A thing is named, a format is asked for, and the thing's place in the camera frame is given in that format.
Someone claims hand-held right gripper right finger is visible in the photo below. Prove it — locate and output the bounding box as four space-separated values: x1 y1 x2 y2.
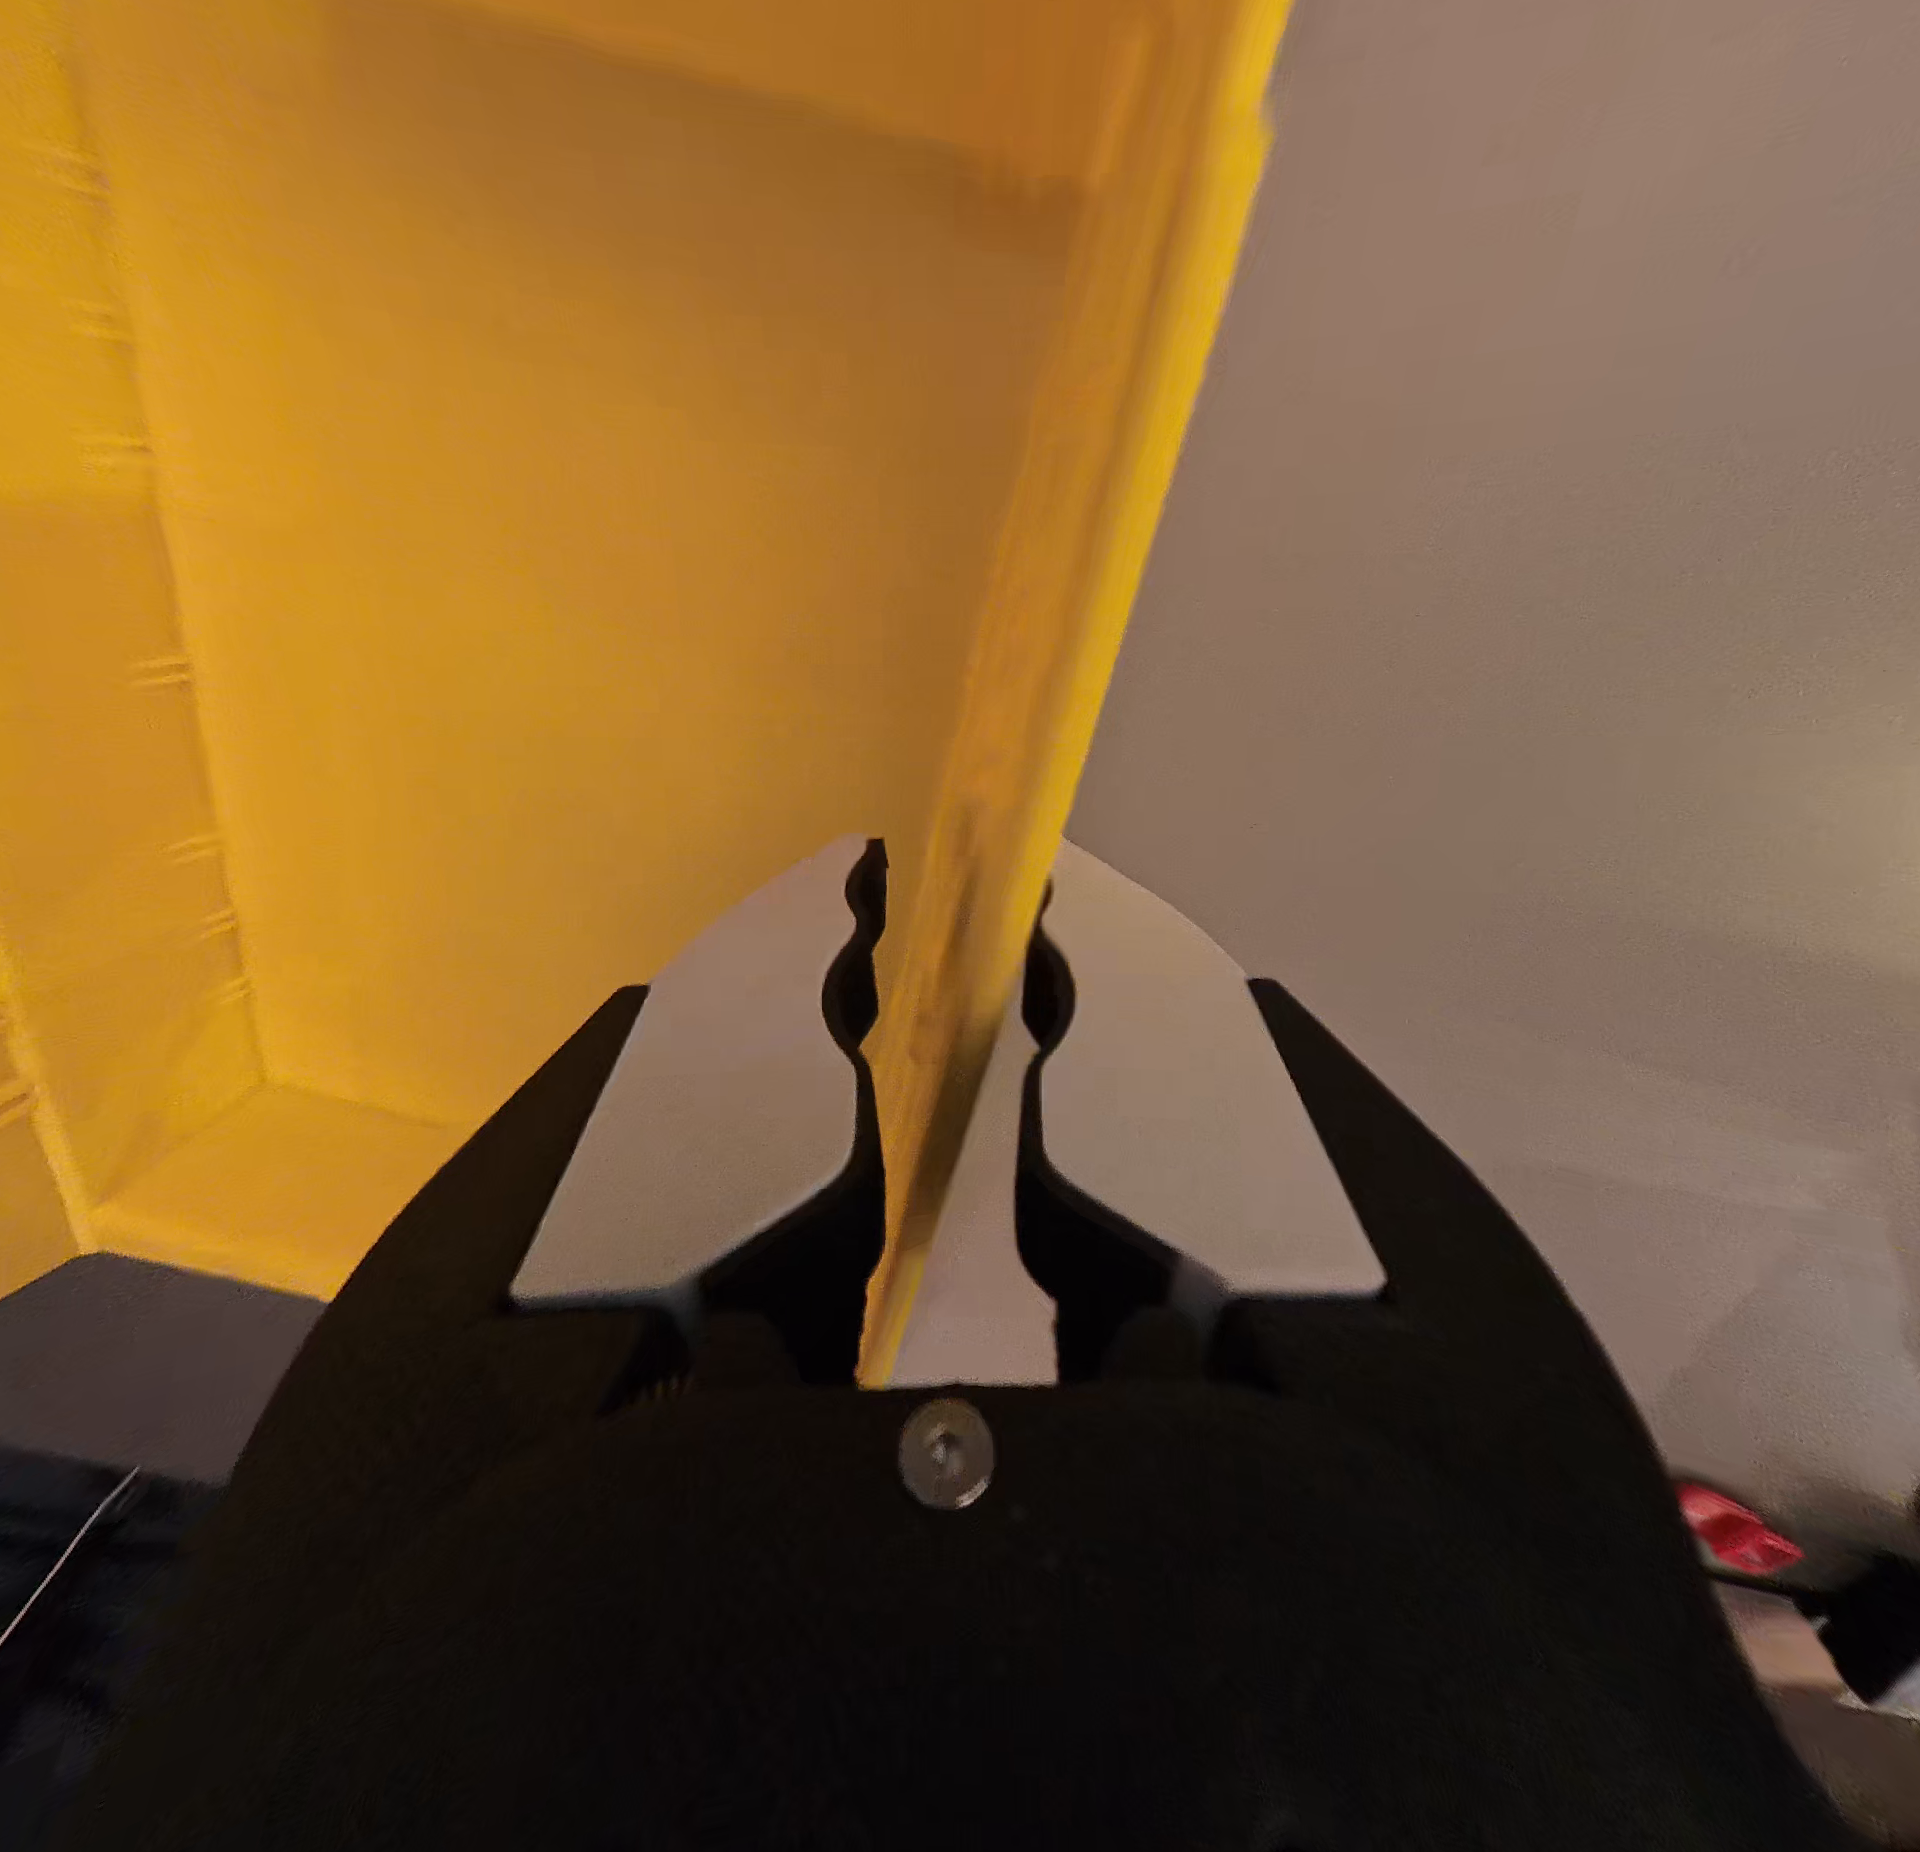
1013 842 1388 1314

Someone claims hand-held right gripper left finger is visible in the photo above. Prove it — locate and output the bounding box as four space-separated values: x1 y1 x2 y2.
511 842 892 1320

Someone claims yellow plastic bin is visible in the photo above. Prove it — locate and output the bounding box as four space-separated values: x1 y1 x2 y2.
0 0 1315 1389

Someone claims small red object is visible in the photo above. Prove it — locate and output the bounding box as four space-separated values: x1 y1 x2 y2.
1670 1476 1813 1582

